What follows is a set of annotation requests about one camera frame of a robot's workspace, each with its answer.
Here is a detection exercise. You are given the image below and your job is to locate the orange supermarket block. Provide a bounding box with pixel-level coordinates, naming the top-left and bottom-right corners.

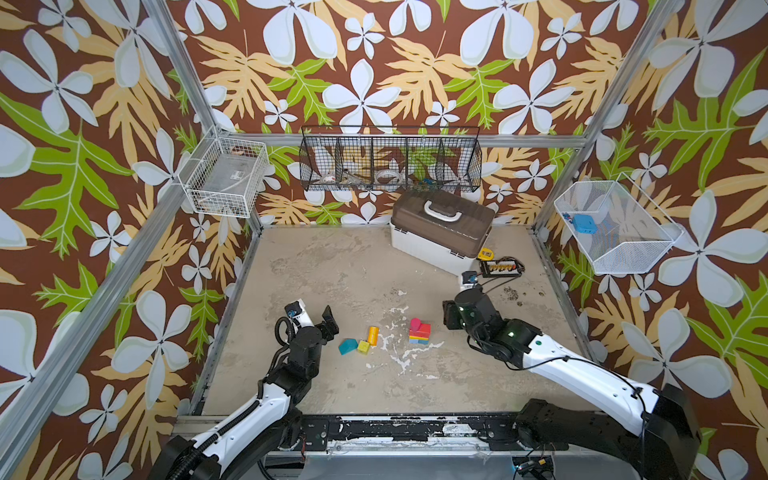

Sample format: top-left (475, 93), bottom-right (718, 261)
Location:
top-left (367, 326), bottom-right (379, 346)

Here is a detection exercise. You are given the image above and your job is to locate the red rectangular block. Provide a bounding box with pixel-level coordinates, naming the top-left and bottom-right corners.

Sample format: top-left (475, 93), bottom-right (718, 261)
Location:
top-left (409, 323), bottom-right (431, 337)

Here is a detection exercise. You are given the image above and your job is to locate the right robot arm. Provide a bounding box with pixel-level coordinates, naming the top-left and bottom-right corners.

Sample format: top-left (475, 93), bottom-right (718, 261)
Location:
top-left (443, 287), bottom-right (702, 479)

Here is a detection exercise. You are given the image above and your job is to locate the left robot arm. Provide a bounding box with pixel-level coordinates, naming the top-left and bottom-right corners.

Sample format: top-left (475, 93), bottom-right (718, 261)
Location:
top-left (149, 300), bottom-right (339, 479)

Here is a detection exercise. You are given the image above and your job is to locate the teal roof block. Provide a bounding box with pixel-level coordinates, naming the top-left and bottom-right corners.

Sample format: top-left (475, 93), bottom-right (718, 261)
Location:
top-left (338, 339), bottom-right (359, 355)

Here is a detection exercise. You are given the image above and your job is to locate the yellow tape measure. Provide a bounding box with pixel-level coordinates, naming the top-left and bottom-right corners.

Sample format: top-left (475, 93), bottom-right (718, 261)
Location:
top-left (477, 247), bottom-right (495, 261)

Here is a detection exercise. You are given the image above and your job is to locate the white toolbox brown lid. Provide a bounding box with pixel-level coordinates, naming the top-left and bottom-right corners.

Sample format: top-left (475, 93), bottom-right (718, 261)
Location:
top-left (390, 190), bottom-right (495, 276)

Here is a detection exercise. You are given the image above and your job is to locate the blue object in basket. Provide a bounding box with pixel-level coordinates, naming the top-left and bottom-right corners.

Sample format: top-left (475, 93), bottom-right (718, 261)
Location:
top-left (570, 214), bottom-right (598, 235)

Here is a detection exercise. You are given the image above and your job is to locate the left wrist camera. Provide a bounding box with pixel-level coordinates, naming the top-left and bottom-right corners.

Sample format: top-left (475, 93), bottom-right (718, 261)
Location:
top-left (284, 299), bottom-right (314, 330)

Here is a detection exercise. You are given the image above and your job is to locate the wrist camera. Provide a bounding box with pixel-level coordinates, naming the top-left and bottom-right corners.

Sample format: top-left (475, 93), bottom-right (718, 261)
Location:
top-left (284, 299), bottom-right (314, 330)
top-left (460, 271), bottom-right (479, 291)

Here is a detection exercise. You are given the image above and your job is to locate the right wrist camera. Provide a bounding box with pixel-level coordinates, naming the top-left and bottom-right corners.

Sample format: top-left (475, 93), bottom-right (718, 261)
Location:
top-left (460, 271), bottom-right (479, 291)

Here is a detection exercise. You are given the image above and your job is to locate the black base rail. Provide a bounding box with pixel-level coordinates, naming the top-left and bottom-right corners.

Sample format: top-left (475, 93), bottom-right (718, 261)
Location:
top-left (293, 413), bottom-right (571, 452)

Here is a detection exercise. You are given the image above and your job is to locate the white wire basket right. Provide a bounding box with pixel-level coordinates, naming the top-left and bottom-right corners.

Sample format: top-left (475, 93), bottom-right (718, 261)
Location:
top-left (555, 174), bottom-right (683, 276)

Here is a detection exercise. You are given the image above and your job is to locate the white wire basket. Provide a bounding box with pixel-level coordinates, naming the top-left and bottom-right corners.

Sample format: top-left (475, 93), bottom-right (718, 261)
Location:
top-left (179, 137), bottom-right (271, 218)
top-left (555, 174), bottom-right (683, 276)

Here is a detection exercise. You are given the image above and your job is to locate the black wire basket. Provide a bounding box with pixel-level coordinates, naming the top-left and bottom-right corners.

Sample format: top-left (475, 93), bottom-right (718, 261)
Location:
top-left (298, 125), bottom-right (483, 194)

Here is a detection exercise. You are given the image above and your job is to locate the white wire basket left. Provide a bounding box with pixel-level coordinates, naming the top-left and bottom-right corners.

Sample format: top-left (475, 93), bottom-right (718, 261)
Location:
top-left (179, 137), bottom-right (271, 218)

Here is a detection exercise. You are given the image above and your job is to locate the aluminium frame post left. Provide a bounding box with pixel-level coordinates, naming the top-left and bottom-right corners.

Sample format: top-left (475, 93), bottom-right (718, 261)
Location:
top-left (142, 1), bottom-right (263, 235)

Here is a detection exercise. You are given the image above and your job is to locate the aluminium frame post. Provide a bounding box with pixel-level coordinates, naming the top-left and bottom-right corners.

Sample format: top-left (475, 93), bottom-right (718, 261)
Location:
top-left (142, 1), bottom-right (263, 235)
top-left (532, 0), bottom-right (684, 233)

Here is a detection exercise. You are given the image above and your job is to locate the aluminium frame post right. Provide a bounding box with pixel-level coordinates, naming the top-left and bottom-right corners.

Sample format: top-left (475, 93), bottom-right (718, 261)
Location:
top-left (532, 0), bottom-right (684, 233)

